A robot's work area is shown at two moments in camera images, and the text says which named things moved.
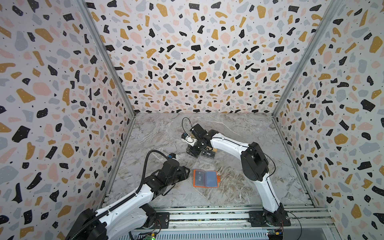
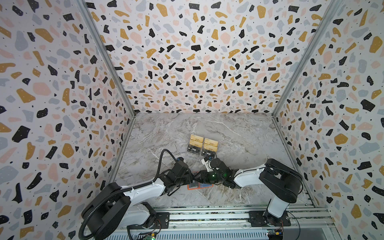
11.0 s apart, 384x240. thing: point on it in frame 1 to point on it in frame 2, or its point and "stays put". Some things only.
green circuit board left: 151,236 stays put
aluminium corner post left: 108,57 stays put
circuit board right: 275,234 stays put
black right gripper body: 195,149 to 205,177
